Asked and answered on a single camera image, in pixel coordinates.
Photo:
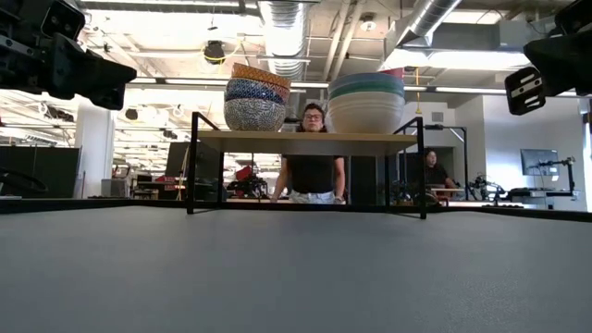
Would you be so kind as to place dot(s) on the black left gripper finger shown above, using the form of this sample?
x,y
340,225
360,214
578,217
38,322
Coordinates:
x,y
111,101
92,74

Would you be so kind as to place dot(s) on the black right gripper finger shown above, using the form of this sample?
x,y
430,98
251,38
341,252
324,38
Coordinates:
x,y
525,92
569,65

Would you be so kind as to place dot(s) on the blue patterned bowl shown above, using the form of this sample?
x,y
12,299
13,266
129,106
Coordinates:
x,y
252,91

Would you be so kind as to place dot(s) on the black-white leaf bowl red inside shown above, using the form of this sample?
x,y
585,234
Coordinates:
x,y
254,115

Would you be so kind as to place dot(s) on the orange patterned bowl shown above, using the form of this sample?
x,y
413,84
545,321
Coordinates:
x,y
259,74

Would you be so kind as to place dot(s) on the plain teal bowl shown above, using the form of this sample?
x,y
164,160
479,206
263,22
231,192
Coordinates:
x,y
365,90

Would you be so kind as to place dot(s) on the plain white bowl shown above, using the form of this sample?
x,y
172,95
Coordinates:
x,y
365,115

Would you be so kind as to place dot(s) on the plain blue bowl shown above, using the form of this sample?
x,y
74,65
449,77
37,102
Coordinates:
x,y
361,78

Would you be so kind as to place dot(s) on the black background robot arm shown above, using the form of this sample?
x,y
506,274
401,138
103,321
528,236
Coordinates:
x,y
483,185
250,185

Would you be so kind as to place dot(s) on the black round ceiling lamp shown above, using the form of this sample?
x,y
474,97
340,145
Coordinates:
x,y
131,114

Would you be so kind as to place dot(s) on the white round pillar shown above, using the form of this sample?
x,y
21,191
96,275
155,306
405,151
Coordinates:
x,y
92,148

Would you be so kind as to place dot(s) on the long ceiling light strip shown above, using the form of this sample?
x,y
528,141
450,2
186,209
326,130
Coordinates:
x,y
185,81
462,90

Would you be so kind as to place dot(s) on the computer monitor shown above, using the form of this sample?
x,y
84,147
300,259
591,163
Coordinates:
x,y
538,162

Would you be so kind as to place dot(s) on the grey ventilation unit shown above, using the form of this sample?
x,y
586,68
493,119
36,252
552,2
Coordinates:
x,y
481,36

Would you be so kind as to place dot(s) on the grey storage box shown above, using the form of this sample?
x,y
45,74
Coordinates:
x,y
113,187

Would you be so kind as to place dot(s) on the black partition panel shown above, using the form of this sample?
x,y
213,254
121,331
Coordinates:
x,y
365,178
55,171

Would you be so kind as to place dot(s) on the black boom stand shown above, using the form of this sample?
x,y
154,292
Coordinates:
x,y
570,176

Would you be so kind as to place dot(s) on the wooden background work table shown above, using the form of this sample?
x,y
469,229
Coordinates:
x,y
541,192

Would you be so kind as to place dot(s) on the black display panel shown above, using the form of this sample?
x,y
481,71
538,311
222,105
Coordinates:
x,y
205,162

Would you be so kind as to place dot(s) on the seated person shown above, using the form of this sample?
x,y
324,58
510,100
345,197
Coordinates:
x,y
435,173

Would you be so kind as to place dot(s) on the round ceiling fixture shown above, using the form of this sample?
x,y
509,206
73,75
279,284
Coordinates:
x,y
368,23

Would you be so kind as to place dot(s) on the standing person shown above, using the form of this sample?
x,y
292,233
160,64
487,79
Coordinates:
x,y
312,173

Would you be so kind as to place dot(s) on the black metal rig frame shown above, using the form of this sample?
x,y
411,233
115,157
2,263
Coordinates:
x,y
435,127

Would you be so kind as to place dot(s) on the black table edge rail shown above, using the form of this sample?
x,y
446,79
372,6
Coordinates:
x,y
69,205

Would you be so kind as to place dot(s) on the smooth silver air duct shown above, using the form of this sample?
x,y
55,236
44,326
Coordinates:
x,y
430,16

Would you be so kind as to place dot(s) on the ribbed silver air duct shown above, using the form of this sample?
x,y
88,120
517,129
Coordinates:
x,y
284,37

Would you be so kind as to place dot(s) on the wooden shelf black metal frame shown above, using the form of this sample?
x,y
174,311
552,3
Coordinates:
x,y
305,143

